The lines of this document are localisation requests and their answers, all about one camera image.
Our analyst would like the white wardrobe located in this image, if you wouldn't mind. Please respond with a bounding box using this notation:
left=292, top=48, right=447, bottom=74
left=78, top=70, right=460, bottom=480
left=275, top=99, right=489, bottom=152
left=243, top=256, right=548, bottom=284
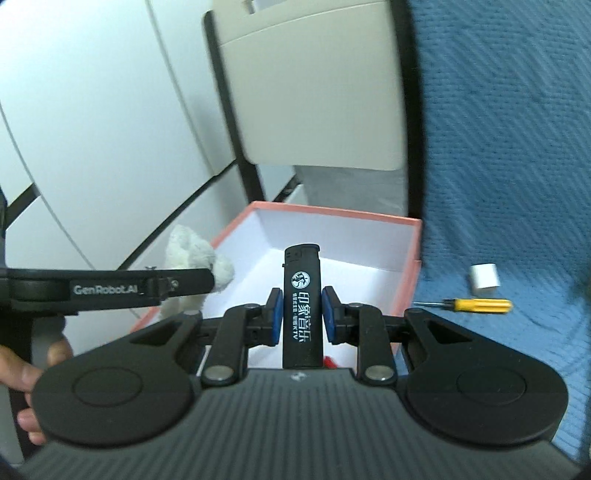
left=0, top=0, right=252, bottom=282

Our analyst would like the blue quilted chair cushion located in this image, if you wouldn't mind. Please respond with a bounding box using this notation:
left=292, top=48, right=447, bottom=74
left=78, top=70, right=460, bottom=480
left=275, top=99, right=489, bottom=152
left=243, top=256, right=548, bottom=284
left=406, top=0, right=591, bottom=462

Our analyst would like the pink cardboard box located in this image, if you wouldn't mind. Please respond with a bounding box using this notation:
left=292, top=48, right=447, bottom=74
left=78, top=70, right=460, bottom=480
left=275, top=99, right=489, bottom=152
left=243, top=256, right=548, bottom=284
left=129, top=202, right=423, bottom=370

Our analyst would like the beige folding chair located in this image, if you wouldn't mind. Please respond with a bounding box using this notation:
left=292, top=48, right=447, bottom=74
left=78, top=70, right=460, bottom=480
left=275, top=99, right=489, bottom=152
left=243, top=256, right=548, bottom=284
left=203, top=0, right=419, bottom=219

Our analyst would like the black lighter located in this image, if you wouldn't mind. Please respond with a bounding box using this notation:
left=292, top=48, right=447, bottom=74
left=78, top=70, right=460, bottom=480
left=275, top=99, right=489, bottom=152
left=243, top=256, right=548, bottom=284
left=283, top=244, right=324, bottom=370

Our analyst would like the white charger plug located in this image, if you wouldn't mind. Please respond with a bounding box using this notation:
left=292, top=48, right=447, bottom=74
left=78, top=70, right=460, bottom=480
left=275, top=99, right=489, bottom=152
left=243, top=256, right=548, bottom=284
left=469, top=263, right=501, bottom=294

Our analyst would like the person's left hand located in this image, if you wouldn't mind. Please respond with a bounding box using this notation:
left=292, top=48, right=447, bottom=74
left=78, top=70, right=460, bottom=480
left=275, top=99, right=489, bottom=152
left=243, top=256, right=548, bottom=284
left=0, top=335, right=74, bottom=446

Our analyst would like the yellow handled screwdriver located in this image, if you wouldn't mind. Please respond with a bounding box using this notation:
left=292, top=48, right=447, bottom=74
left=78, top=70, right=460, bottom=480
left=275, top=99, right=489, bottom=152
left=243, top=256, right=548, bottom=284
left=413, top=298, right=513, bottom=315

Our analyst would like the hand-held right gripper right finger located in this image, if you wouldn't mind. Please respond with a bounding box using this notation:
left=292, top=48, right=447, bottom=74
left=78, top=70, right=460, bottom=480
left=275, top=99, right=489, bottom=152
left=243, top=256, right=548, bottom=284
left=322, top=285, right=467, bottom=386

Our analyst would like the white plush toy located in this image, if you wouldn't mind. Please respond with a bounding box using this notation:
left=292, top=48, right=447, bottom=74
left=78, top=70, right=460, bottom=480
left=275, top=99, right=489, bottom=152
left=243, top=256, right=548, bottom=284
left=159, top=225, right=235, bottom=320

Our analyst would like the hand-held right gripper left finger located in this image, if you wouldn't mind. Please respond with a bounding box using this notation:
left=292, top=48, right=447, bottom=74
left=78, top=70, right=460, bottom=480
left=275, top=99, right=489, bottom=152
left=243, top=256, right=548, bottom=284
left=129, top=287, right=283, bottom=387

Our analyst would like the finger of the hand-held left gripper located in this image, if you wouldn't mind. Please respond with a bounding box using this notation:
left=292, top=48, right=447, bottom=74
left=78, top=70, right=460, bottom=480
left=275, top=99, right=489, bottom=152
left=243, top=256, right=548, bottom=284
left=157, top=268, right=216, bottom=302

